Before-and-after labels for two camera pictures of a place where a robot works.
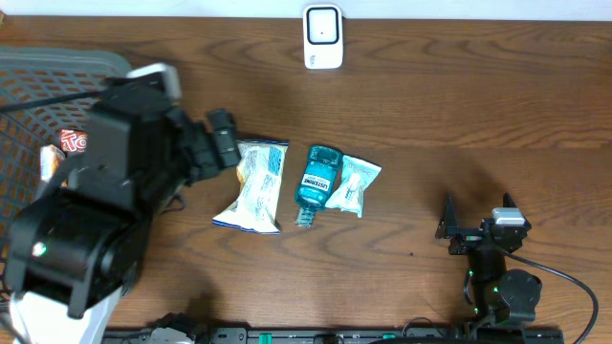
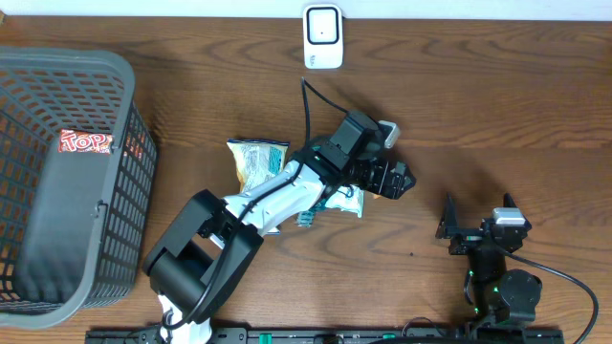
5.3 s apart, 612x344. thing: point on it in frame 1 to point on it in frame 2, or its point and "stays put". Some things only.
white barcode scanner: [323, 36] stays put
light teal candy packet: [357, 175] stays put
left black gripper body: [194, 150] to [373, 167]
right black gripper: [448, 227] stays put
